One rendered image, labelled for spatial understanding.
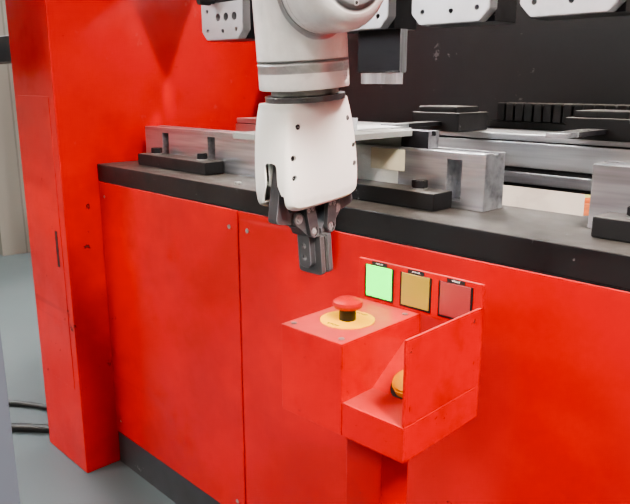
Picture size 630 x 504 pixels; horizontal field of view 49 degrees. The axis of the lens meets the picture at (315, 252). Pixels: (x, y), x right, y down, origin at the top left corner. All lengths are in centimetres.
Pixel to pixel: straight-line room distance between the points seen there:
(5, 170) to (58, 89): 293
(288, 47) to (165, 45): 142
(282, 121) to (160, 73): 140
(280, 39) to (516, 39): 117
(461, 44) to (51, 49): 101
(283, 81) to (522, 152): 86
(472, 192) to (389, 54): 30
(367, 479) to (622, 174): 54
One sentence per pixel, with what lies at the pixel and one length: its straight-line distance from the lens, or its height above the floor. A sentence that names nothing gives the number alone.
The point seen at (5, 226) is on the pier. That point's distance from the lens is 482.
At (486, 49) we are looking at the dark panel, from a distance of 177.
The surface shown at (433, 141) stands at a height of 98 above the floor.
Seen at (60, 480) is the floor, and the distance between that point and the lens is 214.
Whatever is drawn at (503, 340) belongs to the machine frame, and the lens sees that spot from 104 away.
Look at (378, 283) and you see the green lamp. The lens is 96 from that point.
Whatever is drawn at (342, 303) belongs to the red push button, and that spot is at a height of 81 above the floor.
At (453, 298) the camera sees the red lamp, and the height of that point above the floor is 81.
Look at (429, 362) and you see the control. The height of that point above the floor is 77.
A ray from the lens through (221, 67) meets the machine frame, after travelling 212.
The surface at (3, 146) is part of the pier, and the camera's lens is 476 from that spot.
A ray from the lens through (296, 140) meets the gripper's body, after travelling 62.
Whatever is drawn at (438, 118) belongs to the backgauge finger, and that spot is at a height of 101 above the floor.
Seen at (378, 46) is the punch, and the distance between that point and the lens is 131.
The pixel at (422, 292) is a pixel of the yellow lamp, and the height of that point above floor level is 81.
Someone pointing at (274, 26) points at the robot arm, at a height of 113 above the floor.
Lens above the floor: 108
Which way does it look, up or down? 14 degrees down
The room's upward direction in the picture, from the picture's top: straight up
